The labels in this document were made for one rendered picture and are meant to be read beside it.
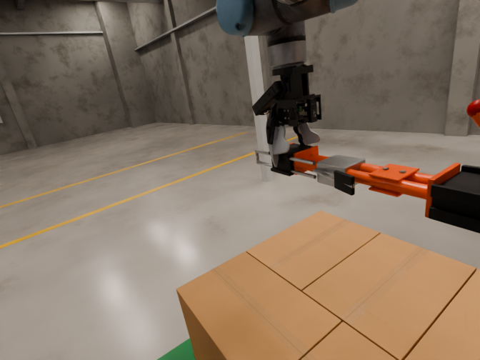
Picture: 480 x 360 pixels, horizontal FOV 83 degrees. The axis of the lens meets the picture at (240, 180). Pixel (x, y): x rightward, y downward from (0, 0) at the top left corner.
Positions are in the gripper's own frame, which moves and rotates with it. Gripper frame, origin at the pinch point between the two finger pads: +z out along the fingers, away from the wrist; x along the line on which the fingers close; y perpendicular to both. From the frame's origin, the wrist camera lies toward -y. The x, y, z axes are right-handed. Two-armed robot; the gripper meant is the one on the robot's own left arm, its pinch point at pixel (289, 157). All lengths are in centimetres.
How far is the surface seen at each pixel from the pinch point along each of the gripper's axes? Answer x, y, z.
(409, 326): 33, 14, 66
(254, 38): 171, -246, -62
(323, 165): -2.5, 12.5, -1.1
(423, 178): 2.1, 28.6, -0.5
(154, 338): -38, -94, 120
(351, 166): -0.7, 17.5, -1.3
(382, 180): -2.0, 24.4, -0.6
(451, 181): 0.6, 32.8, -1.6
